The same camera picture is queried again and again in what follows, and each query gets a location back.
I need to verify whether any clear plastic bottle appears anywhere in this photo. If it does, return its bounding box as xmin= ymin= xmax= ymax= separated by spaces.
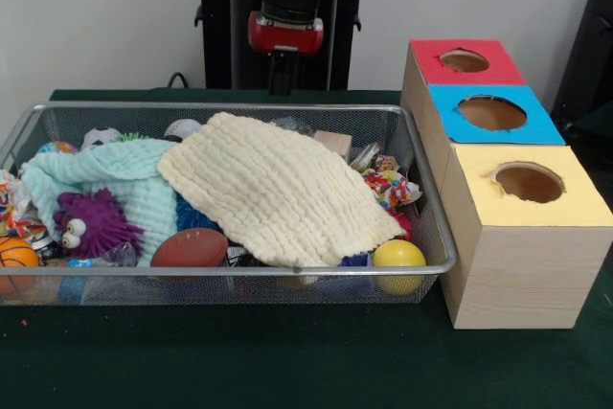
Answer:
xmin=268 ymin=114 xmax=318 ymax=139

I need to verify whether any clear mesh bin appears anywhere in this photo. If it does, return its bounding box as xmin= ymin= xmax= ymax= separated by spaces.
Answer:
xmin=0 ymin=101 xmax=457 ymax=307

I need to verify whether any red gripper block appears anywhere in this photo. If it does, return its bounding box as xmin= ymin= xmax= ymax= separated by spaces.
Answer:
xmin=246 ymin=10 xmax=325 ymax=97

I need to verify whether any white toy baseball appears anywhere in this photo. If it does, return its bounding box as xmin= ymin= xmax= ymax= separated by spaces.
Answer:
xmin=163 ymin=118 xmax=202 ymax=143

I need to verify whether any cream waffle cloth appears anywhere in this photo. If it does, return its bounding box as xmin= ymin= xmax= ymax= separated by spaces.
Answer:
xmin=156 ymin=110 xmax=407 ymax=268

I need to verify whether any black furniture piece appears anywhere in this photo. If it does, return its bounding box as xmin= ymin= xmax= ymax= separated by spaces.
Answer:
xmin=550 ymin=0 xmax=613 ymax=170

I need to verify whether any black and white soccer ball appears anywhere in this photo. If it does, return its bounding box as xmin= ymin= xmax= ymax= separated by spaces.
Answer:
xmin=79 ymin=126 xmax=122 ymax=151

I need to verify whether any purple spiky monster toy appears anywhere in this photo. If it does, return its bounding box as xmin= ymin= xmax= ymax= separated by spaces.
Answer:
xmin=52 ymin=188 xmax=146 ymax=261

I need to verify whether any yellow ball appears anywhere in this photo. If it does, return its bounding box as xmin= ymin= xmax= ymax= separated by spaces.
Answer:
xmin=372 ymin=239 xmax=427 ymax=296

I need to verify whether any brown toy football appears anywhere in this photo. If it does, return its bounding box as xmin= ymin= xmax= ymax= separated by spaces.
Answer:
xmin=150 ymin=228 xmax=230 ymax=268

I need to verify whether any small wooden block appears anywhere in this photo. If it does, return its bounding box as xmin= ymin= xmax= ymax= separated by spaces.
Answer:
xmin=313 ymin=129 xmax=353 ymax=159

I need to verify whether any dark green table cloth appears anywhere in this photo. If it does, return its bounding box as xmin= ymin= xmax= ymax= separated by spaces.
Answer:
xmin=0 ymin=87 xmax=613 ymax=409

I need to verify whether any wooden box with three holes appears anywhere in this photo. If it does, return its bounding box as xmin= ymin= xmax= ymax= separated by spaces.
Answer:
xmin=400 ymin=38 xmax=613 ymax=331

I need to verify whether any orange toy basketball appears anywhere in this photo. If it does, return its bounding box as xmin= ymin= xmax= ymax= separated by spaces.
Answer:
xmin=0 ymin=236 xmax=41 ymax=298

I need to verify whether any mint green waffle cloth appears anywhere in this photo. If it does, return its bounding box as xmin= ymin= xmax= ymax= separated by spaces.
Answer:
xmin=19 ymin=137 xmax=179 ymax=266

